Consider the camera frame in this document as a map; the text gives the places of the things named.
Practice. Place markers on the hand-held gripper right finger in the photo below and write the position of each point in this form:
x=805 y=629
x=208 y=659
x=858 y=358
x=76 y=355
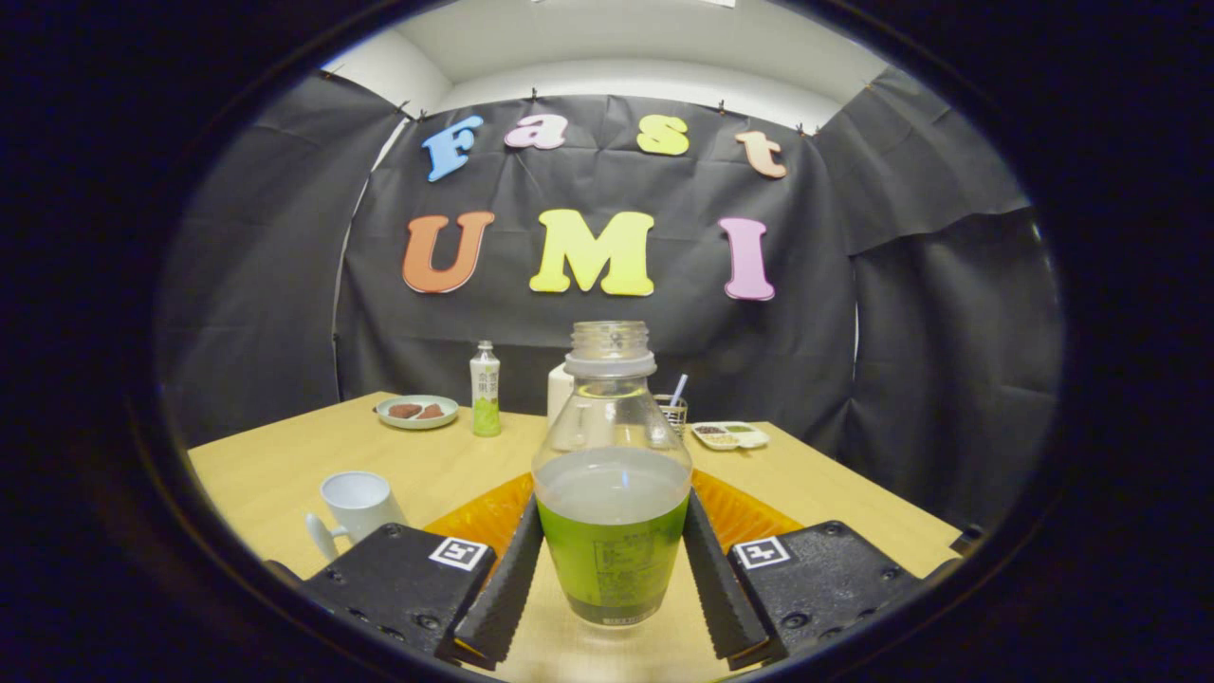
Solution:
x=716 y=588

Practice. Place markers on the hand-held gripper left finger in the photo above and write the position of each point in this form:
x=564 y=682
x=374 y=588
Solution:
x=507 y=588

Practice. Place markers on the clear green label juice bottle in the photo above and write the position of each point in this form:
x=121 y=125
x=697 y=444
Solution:
x=612 y=555

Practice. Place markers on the white cup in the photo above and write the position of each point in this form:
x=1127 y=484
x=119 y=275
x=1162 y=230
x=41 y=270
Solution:
x=360 y=507

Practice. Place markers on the slim white green drink bottle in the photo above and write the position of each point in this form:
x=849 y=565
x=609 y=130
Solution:
x=486 y=389

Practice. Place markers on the white divided dish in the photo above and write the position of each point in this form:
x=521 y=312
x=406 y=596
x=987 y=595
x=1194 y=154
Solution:
x=730 y=436

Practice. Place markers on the pale green plate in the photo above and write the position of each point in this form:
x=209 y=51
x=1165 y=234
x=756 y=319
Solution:
x=417 y=424

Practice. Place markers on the white toaster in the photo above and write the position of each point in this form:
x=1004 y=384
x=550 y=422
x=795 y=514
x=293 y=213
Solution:
x=560 y=394

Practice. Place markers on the pale drinking straw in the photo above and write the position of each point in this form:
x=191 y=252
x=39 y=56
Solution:
x=678 y=389

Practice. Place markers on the wooden table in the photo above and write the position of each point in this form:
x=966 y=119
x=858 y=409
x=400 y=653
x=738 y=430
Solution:
x=285 y=465

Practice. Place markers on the small black clamp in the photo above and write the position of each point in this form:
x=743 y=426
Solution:
x=967 y=541

